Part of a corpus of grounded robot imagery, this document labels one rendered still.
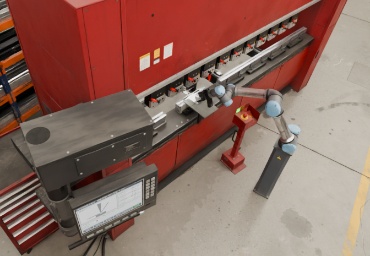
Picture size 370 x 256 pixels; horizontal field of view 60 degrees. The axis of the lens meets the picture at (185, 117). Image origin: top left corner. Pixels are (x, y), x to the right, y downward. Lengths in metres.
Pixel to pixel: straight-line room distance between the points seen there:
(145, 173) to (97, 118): 0.41
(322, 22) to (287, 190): 2.08
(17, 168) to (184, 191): 1.67
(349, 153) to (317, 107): 0.83
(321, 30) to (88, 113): 3.52
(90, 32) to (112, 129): 0.45
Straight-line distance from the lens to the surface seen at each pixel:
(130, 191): 1.70
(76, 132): 1.38
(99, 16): 1.53
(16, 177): 2.54
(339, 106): 5.07
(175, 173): 3.53
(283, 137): 2.78
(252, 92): 2.71
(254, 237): 3.39
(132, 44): 2.04
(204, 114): 2.80
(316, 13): 4.45
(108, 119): 1.41
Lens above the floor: 2.97
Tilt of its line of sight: 46 degrees down
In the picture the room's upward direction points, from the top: 8 degrees clockwise
